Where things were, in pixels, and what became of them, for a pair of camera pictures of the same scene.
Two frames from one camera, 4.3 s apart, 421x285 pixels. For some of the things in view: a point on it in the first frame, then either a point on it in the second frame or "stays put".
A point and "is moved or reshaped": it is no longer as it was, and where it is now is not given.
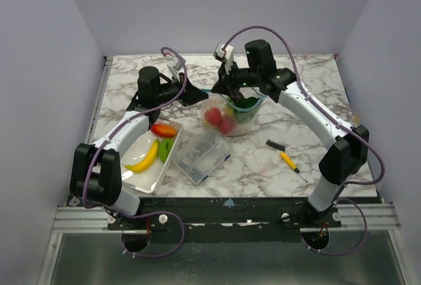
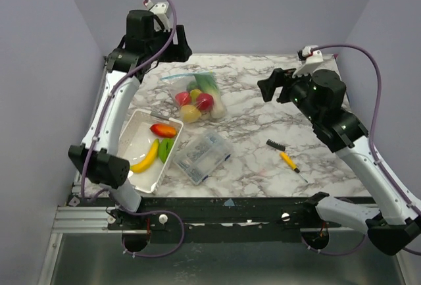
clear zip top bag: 223,116 is moved or reshaped
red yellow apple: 227,124 → 205,101
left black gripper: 191,95 → 179,52
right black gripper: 227,79 → 283,86
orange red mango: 163,130 stays put
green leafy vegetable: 243,105 → 208,83
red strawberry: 213,116 is moved or reshaped
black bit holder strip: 276,145 stays put
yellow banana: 139,167 stays put
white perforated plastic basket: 148,180 stays put
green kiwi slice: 165,145 stays put
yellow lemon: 228,111 → 189,114
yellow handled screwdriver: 291,163 stays put
